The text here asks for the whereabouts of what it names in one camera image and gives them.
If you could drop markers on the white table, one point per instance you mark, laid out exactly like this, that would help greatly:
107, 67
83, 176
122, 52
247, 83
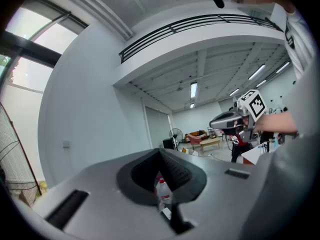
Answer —
252, 155

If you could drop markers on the grey wall switch box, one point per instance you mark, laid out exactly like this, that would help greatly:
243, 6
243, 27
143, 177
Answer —
66, 143

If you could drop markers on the person's white shirt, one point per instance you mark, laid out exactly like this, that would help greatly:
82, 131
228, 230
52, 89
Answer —
300, 46

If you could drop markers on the white ceiling pipe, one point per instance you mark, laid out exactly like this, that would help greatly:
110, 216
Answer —
100, 6

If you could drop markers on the wooden coffee table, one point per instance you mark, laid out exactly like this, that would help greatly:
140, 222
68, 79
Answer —
210, 142

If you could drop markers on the large black-framed window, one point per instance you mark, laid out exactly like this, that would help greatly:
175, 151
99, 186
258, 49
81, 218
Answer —
27, 71

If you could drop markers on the grey roller shutter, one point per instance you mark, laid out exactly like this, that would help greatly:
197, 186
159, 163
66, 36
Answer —
155, 126

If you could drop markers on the group of ceiling tube lights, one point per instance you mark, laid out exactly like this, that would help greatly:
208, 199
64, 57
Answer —
193, 89

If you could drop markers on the white plastic bags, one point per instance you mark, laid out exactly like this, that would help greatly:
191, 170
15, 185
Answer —
163, 191

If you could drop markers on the black balcony railing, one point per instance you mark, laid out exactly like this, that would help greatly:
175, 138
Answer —
172, 27

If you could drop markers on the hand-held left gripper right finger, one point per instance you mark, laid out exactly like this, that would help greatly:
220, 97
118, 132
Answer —
220, 204

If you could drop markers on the person's right forearm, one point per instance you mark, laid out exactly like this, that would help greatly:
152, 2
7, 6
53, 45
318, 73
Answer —
275, 122

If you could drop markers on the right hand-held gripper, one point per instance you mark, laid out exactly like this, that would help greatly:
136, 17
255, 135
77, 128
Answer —
255, 104

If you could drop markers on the pink armchair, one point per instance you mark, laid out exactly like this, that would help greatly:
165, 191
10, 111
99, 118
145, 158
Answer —
195, 139

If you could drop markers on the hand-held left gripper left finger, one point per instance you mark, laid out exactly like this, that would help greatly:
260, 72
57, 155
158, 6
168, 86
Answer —
100, 209

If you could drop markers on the orange sofa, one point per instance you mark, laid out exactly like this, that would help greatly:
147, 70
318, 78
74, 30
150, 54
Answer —
200, 134

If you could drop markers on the black speaker box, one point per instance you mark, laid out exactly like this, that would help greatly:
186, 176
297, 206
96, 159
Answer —
168, 143

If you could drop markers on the black standing fan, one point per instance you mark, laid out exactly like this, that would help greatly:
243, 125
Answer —
176, 134
7, 159

